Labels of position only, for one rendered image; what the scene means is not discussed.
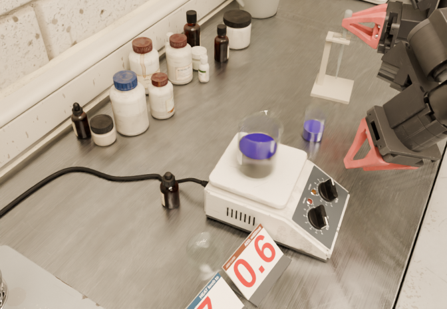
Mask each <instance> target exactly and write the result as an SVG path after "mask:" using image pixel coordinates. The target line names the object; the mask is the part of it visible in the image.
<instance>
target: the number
mask: <svg viewBox="0 0 447 309"><path fill-rule="evenodd" d="M239 305H240V303H239V302H238V300H237V299H236V297H235V296H234V295H233V294H232V293H231V291H230V290H229V288H228V287H227V286H226V285H225V284H224V282H223V281H222V280H221V279H219V280H218V281H217V282H216V284H215V285H214V286H213V288H212V289H211V290H210V291H209V292H208V293H207V294H206V295H205V297H204V298H203V299H202V301H201V302H200V303H199V304H198V305H197V306H196V307H195V308H194V309H236V308H237V307H238V306H239Z"/></svg>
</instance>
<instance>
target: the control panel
mask: <svg viewBox="0 0 447 309"><path fill-rule="evenodd" d="M329 178H330V177H329V176H327V175H326V174H325V173H323V172H322V171H321V170H320V169H319V168H318V167H316V166H315V165H314V166H313V168H312V170H311V173H310V175H309V178H308V180H307V182H306V185H305V188H304V190H303V192H302V194H301V197H300V199H299V202H298V204H297V206H296V209H295V212H294V214H293V216H292V220H293V221H294V222H295V223H297V224H298V225H299V226H300V227H301V228H303V229H304V230H305V231H307V232H308V233H309V234H310V235H311V236H313V237H314V238H316V239H317V240H318V241H319V242H320V243H322V244H323V245H324V246H326V247H327V248H328V249H330V250H331V247H332V244H333V240H334V238H335V234H336V232H337V227H338V225H339V221H340V219H341V215H342V212H343V209H344V206H345V202H346V200H347V196H348V192H347V191H346V190H344V189H343V188H342V187H341V186H340V185H338V184H337V183H336V182H335V187H336V189H337V193H338V197H337V198H336V199H335V200H334V201H332V202H328V201H325V200H324V199H323V198H322V197H321V196H320V194H319V190H318V187H319V184H320V183H322V182H325V181H326V180H328V179H329ZM313 189H314V190H315V191H316V194H315V195H314V194H313V193H312V190H313ZM308 199H311V200H312V201H313V203H312V204H310V203H309V202H308ZM319 205H324V207H325V211H326V214H327V218H328V222H329V225H328V226H327V227H325V228H324V229H316V228H314V227H313V226H312V225H311V224H310V222H309V219H308V212H309V210H311V209H312V208H316V207H317V206H319Z"/></svg>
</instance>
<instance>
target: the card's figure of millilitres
mask: <svg viewBox="0 0 447 309"><path fill-rule="evenodd" d="M279 253H280V251H279V250H278V248H277V247H276V246H275V245H274V243H273V242H272V240H271V239H270V238H269V237H268V235H267V234H266V232H265V231H264V230H263V229H262V230H261V231H260V232H259V233H258V235H257V236H256V237H255V238H254V240H252V242H251V243H250V244H249V245H248V246H247V248H246V249H245V250H244V251H243V252H242V253H241V254H240V256H239V257H238V258H237V259H236V260H235V262H234V263H233V264H232V265H231V266H230V267H229V268H228V271H229V273H230V274H231V275H232V276H233V277H234V279H235V280H236V282H237V283H238V284H239V285H240V286H241V288H242V289H243V291H244V292H245V293H246V294H247V295H248V293H249V292H250V291H251V289H252V288H253V287H254V286H255V284H256V283H257V281H258V280H259V279H260V278H261V277H262V275H263V274H264V272H265V271H266V270H267V269H268V268H269V266H270V265H271V263H272V262H273V261H274V260H275V258H276V257H277V256H278V254H279Z"/></svg>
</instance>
